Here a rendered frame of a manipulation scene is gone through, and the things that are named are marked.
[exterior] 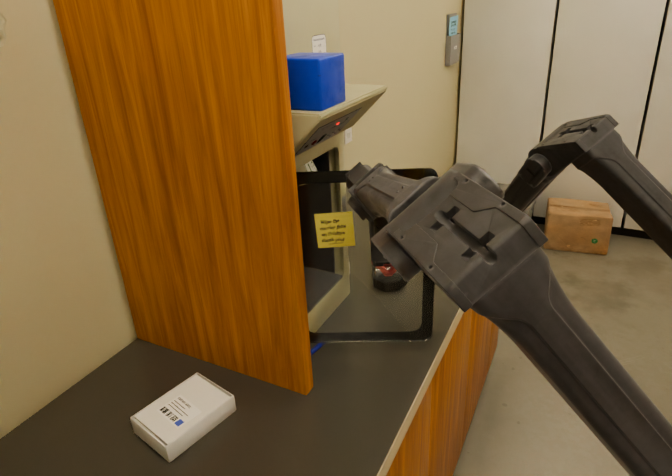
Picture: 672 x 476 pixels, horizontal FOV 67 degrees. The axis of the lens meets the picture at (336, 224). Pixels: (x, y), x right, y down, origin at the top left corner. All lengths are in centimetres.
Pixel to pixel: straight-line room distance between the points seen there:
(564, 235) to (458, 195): 344
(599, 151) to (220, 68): 61
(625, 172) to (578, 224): 295
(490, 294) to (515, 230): 5
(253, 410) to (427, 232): 77
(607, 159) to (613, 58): 306
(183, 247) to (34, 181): 31
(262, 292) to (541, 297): 71
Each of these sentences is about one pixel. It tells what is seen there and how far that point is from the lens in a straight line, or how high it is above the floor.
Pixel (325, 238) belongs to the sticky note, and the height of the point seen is 125.
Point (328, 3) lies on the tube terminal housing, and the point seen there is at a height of 168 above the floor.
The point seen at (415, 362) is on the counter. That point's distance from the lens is 119.
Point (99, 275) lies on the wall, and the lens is 130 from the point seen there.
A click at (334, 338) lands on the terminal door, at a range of 115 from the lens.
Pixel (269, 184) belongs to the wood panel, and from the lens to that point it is 89.
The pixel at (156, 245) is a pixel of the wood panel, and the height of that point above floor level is 122.
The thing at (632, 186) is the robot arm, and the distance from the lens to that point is 86.
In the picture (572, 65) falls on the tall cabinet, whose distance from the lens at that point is 391.
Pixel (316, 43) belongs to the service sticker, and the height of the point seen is 161.
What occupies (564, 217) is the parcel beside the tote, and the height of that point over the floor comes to 26.
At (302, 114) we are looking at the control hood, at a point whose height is 151.
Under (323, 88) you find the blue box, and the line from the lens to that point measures 92.
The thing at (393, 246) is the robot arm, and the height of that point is 150.
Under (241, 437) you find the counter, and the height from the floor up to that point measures 94.
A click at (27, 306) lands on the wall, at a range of 122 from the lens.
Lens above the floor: 169
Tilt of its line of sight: 24 degrees down
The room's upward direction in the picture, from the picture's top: 3 degrees counter-clockwise
